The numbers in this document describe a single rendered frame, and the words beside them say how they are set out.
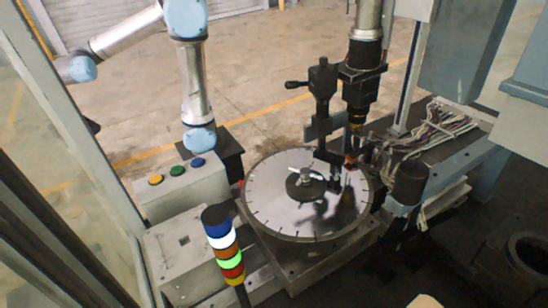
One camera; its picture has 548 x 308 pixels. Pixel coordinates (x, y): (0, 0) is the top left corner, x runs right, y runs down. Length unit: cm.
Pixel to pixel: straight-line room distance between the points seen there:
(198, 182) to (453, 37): 77
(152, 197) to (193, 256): 27
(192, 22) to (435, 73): 63
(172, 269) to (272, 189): 31
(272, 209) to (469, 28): 54
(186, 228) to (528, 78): 75
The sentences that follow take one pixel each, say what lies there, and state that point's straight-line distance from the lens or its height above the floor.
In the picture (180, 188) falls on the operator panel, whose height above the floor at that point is 88.
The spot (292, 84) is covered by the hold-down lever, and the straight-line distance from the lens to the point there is 68.
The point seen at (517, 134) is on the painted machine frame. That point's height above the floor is 126.
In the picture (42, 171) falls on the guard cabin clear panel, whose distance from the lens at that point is 53.
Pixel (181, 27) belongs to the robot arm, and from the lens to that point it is 91.
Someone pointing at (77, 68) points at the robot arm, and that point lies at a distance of 105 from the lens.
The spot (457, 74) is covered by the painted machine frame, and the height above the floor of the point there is 127.
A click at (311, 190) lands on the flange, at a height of 96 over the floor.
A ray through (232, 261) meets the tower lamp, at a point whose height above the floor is 105.
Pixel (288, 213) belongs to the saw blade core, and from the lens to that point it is 72.
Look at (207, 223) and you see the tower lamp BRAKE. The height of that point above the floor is 116.
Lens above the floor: 151
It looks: 39 degrees down
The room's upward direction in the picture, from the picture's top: 5 degrees counter-clockwise
